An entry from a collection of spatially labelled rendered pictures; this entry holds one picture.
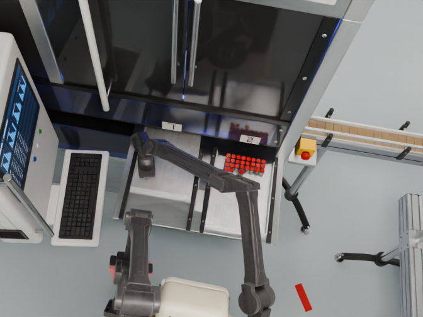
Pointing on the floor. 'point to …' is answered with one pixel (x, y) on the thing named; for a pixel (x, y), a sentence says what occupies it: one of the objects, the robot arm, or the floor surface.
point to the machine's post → (324, 73)
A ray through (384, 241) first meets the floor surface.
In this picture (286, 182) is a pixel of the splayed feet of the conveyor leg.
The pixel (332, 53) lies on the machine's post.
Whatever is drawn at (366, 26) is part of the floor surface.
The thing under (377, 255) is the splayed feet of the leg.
